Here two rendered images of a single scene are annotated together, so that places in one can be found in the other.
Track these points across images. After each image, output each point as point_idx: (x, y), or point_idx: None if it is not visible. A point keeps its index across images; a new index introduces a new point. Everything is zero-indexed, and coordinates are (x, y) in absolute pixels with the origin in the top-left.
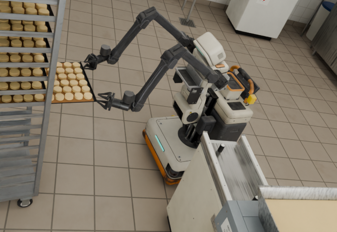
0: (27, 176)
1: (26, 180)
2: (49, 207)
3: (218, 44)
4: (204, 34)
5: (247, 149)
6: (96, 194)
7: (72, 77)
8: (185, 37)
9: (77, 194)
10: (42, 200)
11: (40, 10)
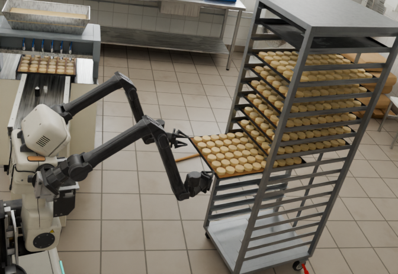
0: (219, 206)
1: (218, 234)
2: (188, 237)
3: (44, 105)
4: (55, 125)
5: (15, 116)
6: (142, 251)
7: (219, 153)
8: (77, 155)
9: (162, 250)
10: (196, 243)
11: (265, 52)
